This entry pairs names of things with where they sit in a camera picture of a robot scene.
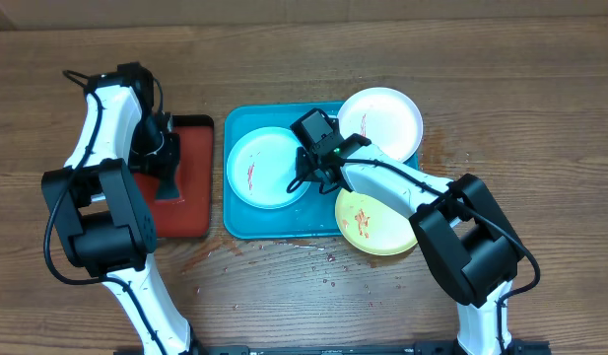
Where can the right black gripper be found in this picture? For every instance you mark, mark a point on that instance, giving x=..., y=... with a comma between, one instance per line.
x=308, y=175

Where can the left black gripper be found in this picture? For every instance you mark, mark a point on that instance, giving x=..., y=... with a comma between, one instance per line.
x=159, y=166

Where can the black tray with red sponge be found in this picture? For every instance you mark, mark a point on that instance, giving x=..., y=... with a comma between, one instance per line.
x=188, y=214

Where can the teal plastic tray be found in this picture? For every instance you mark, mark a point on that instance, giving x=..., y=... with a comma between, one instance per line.
x=310, y=216

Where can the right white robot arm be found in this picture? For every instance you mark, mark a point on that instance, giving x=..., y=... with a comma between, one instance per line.
x=467, y=241

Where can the yellow-green round plate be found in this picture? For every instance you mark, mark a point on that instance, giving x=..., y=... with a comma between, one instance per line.
x=371, y=226

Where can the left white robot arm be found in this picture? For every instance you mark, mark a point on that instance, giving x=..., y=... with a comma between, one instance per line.
x=100, y=229

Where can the light blue round plate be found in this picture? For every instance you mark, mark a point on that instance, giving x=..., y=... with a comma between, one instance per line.
x=261, y=165

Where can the white round plate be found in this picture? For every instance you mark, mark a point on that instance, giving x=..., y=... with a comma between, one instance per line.
x=387, y=117

